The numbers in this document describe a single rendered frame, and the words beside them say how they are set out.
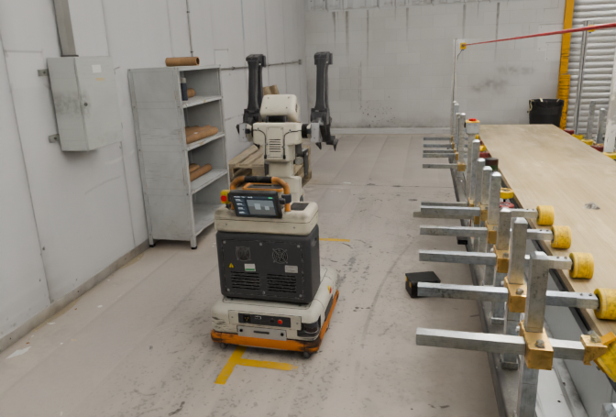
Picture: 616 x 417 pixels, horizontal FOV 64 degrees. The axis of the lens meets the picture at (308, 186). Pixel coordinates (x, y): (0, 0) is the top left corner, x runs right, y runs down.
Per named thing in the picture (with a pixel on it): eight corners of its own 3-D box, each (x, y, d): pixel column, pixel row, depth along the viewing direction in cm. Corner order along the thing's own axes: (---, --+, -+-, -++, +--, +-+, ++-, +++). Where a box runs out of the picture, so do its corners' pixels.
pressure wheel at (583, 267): (574, 249, 153) (566, 254, 160) (576, 276, 150) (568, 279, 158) (595, 251, 151) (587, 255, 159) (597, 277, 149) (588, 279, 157)
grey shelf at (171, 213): (148, 246, 441) (126, 69, 401) (193, 215, 525) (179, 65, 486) (195, 249, 431) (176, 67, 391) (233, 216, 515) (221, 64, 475)
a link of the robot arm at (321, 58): (311, 48, 293) (327, 48, 291) (316, 52, 306) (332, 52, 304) (310, 124, 297) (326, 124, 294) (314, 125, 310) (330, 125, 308)
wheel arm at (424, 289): (417, 296, 141) (417, 285, 140) (417, 290, 144) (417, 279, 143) (611, 311, 130) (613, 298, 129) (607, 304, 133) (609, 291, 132)
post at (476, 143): (468, 229, 263) (473, 140, 251) (467, 227, 266) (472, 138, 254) (475, 229, 262) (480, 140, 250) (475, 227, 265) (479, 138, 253)
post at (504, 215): (490, 341, 170) (500, 209, 158) (489, 335, 174) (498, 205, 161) (501, 343, 169) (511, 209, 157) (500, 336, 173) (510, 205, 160)
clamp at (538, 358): (524, 368, 109) (526, 348, 108) (514, 334, 122) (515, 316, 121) (555, 371, 108) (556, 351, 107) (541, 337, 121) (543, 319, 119)
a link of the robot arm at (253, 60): (243, 50, 303) (258, 50, 301) (250, 55, 316) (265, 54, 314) (242, 124, 307) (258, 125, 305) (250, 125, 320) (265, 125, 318)
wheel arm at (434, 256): (418, 261, 164) (419, 251, 164) (418, 257, 168) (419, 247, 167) (583, 270, 153) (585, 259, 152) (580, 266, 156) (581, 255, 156)
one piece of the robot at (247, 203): (291, 226, 260) (285, 194, 246) (229, 224, 268) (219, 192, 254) (296, 212, 268) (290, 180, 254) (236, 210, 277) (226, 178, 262)
